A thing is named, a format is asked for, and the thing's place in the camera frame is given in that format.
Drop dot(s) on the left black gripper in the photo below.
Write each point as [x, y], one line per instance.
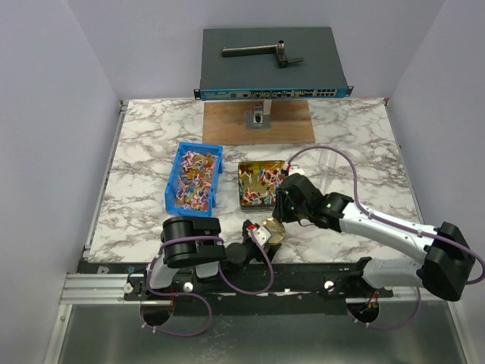
[270, 251]

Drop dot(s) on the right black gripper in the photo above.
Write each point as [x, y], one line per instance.
[283, 202]

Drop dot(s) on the gold jar lid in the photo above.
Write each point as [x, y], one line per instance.
[276, 230]

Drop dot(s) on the square tin of lollipops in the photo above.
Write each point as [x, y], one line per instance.
[258, 182]

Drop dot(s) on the clear plastic scoop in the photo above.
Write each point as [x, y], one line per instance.
[326, 164]

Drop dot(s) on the blue plastic candy bin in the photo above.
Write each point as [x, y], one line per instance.
[192, 185]

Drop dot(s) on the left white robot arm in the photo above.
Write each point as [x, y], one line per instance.
[195, 242]

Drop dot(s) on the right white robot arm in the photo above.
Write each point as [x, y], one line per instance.
[437, 258]

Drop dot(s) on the grey metal stand base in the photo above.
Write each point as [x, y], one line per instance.
[259, 117]

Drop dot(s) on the wooden board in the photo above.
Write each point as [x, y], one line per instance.
[232, 123]

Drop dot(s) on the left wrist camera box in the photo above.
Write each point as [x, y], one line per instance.
[259, 234]

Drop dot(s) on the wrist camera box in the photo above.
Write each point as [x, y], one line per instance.
[295, 170]
[259, 234]

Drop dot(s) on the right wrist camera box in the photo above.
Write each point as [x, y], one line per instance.
[295, 170]

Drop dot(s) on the black front mounting rail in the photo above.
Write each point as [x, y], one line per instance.
[298, 288]

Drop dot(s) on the grey network switch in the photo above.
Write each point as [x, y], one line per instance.
[319, 76]

